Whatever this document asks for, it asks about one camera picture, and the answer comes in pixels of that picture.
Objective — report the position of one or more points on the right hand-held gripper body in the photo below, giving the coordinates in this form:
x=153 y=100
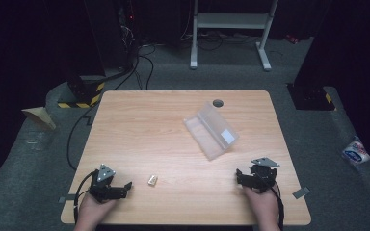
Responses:
x=261 y=174

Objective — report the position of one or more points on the person's left hand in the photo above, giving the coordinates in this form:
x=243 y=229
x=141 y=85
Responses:
x=93 y=210

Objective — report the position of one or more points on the white metal stand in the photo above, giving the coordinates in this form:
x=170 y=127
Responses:
x=232 y=20

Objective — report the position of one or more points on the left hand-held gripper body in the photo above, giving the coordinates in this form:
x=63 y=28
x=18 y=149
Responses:
x=104 y=189

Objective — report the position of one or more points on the grey tape strip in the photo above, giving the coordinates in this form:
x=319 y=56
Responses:
x=67 y=199
x=301 y=192

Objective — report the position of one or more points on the small beige block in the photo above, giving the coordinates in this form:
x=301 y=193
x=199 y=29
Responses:
x=153 y=180

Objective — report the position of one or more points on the clear plastic hinged box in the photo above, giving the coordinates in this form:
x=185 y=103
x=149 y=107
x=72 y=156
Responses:
x=210 y=131

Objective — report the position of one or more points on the beige cardboard piece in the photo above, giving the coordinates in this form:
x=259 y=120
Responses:
x=40 y=116

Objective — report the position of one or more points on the person's right hand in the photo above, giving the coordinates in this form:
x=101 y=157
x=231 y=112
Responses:
x=263 y=207

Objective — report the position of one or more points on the white and blue packet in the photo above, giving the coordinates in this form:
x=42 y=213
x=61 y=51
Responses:
x=356 y=152

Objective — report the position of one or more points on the black stand with striped base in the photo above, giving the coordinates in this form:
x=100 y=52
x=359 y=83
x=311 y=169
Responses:
x=83 y=89

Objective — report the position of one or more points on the black stand base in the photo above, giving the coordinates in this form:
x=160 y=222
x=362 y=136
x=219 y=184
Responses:
x=311 y=96

